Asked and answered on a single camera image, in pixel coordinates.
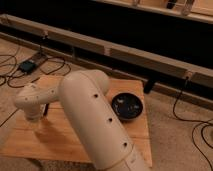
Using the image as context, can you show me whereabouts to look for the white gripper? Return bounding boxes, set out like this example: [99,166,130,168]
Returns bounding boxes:
[24,105,45,121]

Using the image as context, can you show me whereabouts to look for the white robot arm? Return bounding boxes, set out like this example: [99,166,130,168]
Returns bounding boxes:
[14,70,150,171]

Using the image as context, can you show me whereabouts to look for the black power adapter box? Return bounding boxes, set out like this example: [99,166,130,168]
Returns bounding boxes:
[18,61,36,74]

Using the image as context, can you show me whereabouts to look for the long wooden beam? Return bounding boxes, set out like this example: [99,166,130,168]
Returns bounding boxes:
[0,14,213,88]

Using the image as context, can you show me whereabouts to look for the dark bowl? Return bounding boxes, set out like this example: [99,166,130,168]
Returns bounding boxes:
[111,93,143,121]

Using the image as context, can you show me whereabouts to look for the black cable on left floor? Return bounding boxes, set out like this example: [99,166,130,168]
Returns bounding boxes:
[0,46,73,89]

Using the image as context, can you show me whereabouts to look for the black cable on floor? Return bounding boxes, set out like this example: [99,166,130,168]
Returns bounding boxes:
[172,77,213,163]
[0,46,73,89]

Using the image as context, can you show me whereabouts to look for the black table leg post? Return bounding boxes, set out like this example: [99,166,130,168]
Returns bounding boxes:
[144,79,156,94]

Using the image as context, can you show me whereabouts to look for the black cable on right floor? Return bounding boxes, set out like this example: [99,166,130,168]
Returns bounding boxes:
[172,77,213,163]

